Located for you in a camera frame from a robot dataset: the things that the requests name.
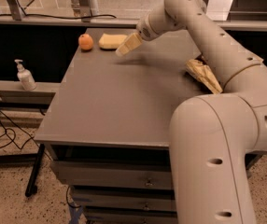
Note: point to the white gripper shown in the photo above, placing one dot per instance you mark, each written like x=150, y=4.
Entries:
x=145, y=30

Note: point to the black table leg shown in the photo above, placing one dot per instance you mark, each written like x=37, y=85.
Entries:
x=32, y=187

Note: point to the brown chip bag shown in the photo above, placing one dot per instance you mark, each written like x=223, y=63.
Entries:
x=202, y=73

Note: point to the grey metal frame rail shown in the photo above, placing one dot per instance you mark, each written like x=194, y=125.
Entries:
x=237, y=15

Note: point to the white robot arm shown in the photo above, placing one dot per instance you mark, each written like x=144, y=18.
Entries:
x=210, y=135

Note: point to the orange fruit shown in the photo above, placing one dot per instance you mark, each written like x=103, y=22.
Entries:
x=85, y=42

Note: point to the white pump bottle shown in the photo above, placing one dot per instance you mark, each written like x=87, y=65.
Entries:
x=25, y=76

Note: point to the yellow sponge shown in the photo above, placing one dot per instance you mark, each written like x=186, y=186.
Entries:
x=111, y=41

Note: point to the grey drawer cabinet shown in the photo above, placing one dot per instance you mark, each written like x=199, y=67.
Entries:
x=107, y=128

